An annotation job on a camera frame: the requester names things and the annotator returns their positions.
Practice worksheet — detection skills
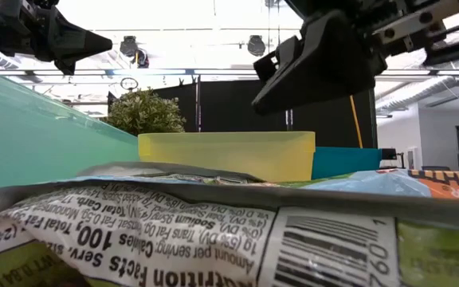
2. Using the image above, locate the black folding partition screen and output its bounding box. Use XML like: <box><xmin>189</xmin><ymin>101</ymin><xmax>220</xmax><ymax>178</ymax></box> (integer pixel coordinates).
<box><xmin>152</xmin><ymin>73</ymin><xmax>377</xmax><ymax>149</ymax></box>

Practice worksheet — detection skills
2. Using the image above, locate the black hanging ring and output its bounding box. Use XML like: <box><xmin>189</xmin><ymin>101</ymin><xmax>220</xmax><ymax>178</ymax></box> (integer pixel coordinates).
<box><xmin>120</xmin><ymin>77</ymin><xmax>139</xmax><ymax>91</ymax></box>

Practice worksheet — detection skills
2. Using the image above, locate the silver ventilation duct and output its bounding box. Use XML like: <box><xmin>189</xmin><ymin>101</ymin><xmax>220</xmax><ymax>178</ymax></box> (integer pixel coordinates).
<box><xmin>375</xmin><ymin>75</ymin><xmax>459</xmax><ymax>115</ymax></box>

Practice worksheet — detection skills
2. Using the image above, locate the green brown granola bar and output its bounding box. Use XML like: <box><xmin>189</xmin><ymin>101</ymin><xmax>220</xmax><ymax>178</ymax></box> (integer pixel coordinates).
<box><xmin>76</xmin><ymin>160</ymin><xmax>265</xmax><ymax>185</ymax></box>

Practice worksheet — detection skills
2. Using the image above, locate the small potted green plant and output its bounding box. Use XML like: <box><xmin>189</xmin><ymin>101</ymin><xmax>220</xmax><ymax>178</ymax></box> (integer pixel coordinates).
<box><xmin>104</xmin><ymin>87</ymin><xmax>187</xmax><ymax>138</ymax></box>

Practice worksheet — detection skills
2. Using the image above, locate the black ceiling spotlight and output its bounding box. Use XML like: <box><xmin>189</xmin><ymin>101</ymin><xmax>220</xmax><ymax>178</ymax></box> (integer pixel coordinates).
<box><xmin>246</xmin><ymin>34</ymin><xmax>267</xmax><ymax>57</ymax></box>
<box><xmin>118</xmin><ymin>34</ymin><xmax>139</xmax><ymax>58</ymax></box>

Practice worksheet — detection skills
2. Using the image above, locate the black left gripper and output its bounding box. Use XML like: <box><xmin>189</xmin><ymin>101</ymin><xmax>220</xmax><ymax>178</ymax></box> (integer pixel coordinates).
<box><xmin>0</xmin><ymin>0</ymin><xmax>113</xmax><ymax>77</ymax></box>

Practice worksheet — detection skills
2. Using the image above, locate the yellow translucent plastic bin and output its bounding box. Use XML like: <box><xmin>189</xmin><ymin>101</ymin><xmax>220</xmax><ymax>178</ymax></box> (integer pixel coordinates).
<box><xmin>137</xmin><ymin>131</ymin><xmax>317</xmax><ymax>183</ymax></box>

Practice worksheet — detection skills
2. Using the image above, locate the blue plastic bin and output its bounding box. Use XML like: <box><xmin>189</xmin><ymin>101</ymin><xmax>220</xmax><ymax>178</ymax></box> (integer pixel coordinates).
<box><xmin>311</xmin><ymin>146</ymin><xmax>383</xmax><ymax>181</ymax></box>

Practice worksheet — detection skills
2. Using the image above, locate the chewy granola bar packet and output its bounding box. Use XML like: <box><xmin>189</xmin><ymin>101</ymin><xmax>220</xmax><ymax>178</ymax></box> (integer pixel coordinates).
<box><xmin>0</xmin><ymin>181</ymin><xmax>459</xmax><ymax>287</ymax></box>

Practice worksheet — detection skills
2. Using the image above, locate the green translucent plastic bin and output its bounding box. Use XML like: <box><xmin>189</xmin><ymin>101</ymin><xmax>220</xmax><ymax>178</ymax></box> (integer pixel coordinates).
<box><xmin>0</xmin><ymin>63</ymin><xmax>139</xmax><ymax>208</ymax></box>

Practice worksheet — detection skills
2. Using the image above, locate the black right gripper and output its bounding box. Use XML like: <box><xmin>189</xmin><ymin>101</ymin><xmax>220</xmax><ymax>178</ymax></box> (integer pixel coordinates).
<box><xmin>251</xmin><ymin>0</ymin><xmax>459</xmax><ymax>117</ymax></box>

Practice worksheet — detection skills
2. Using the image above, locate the yellow hanging cable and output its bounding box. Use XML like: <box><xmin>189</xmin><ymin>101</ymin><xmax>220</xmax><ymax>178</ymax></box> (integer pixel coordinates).
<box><xmin>348</xmin><ymin>94</ymin><xmax>364</xmax><ymax>149</ymax></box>

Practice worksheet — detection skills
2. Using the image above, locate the long ceiling light strip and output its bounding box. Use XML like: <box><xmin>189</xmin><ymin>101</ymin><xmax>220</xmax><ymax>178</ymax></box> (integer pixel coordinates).
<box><xmin>0</xmin><ymin>67</ymin><xmax>459</xmax><ymax>77</ymax></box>

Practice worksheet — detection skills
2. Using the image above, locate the small black ceiling fixture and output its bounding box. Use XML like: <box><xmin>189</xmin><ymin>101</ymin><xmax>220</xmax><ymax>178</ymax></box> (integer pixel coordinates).
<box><xmin>134</xmin><ymin>48</ymin><xmax>151</xmax><ymax>69</ymax></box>

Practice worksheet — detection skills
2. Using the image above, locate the green orange Chewy granola bar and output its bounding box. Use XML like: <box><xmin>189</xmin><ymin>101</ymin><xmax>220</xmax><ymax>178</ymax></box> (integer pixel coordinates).
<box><xmin>53</xmin><ymin>167</ymin><xmax>459</xmax><ymax>202</ymax></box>

